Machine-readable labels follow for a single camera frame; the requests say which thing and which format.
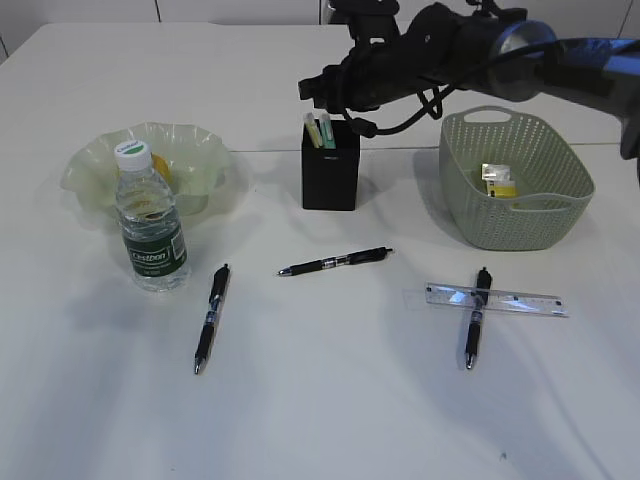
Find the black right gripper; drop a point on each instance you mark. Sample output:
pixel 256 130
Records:
pixel 383 66

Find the yellow-green utility knife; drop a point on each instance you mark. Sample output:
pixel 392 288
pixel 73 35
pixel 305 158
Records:
pixel 312 130

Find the mint green utility knife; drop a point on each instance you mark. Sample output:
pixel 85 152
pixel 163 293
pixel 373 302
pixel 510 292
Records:
pixel 327 131

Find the yellow packaging waste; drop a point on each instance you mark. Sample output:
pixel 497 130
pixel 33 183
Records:
pixel 498 180

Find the yellow pear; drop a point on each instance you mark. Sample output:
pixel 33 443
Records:
pixel 161 166

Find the clear plastic ruler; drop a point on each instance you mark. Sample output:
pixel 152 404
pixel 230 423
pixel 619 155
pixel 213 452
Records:
pixel 499 301

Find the clear water bottle green label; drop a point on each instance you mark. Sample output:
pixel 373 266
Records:
pixel 149 221

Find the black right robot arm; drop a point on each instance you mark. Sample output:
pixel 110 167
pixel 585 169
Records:
pixel 502 53

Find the black square pen holder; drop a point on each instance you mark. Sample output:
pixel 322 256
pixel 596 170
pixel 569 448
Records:
pixel 329 177

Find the green woven plastic basket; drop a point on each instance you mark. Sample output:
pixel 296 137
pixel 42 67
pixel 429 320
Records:
pixel 552 185

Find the black gel pen middle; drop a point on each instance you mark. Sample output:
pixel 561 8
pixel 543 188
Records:
pixel 355 258

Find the translucent green ruffled plate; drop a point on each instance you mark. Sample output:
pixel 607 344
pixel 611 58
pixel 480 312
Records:
pixel 202 173

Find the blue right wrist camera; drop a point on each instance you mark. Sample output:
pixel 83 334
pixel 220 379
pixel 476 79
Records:
pixel 340 11

